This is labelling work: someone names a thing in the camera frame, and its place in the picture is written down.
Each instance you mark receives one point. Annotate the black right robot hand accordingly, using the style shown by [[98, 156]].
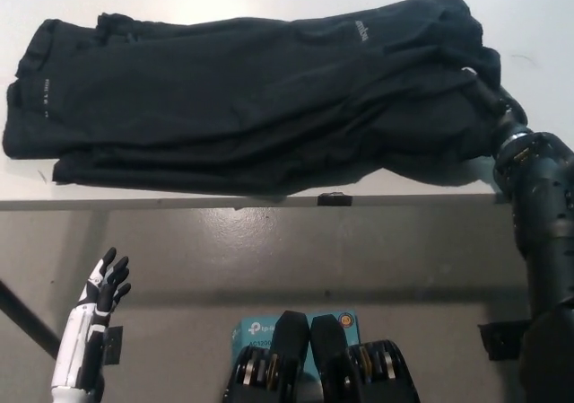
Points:
[[500, 104]]

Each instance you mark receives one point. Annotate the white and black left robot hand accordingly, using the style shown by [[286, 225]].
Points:
[[78, 344]]

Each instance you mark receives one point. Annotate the black shorts garment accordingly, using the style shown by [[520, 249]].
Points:
[[233, 116]]

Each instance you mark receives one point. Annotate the black table leg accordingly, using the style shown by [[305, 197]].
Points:
[[27, 320]]

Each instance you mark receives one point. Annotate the teal tp-link box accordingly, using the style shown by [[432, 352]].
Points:
[[255, 331]]

